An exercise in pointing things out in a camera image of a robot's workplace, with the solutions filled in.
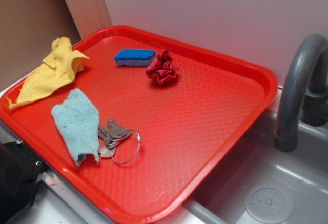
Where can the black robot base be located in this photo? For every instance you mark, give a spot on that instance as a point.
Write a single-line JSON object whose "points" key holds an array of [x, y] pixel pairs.
{"points": [[21, 173]]}

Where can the crumpled red paper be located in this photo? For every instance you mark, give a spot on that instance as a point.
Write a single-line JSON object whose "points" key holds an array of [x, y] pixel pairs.
{"points": [[162, 69]]}

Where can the red plastic tray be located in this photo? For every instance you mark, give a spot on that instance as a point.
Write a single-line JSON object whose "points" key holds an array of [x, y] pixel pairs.
{"points": [[187, 126]]}

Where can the blue sponge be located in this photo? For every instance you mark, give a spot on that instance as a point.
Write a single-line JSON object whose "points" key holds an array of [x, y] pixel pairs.
{"points": [[134, 57]]}

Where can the silver keys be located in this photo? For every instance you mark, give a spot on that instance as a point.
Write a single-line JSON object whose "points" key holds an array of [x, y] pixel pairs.
{"points": [[112, 136]]}

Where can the light blue cloth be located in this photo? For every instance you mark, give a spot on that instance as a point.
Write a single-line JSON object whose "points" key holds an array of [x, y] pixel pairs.
{"points": [[77, 121]]}

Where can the yellow cloth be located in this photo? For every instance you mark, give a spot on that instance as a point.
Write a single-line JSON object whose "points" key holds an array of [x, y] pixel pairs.
{"points": [[58, 69]]}

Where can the grey toy sink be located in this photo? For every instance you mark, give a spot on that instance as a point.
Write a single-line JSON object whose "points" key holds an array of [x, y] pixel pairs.
{"points": [[254, 162]]}

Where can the wooden board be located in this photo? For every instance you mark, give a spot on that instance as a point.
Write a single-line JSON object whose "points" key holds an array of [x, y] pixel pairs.
{"points": [[89, 15]]}

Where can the grey toy faucet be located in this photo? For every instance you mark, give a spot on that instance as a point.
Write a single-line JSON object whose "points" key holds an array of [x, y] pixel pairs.
{"points": [[304, 94]]}

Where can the sink drain cover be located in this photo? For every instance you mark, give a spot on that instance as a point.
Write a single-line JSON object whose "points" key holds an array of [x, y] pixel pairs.
{"points": [[269, 205]]}

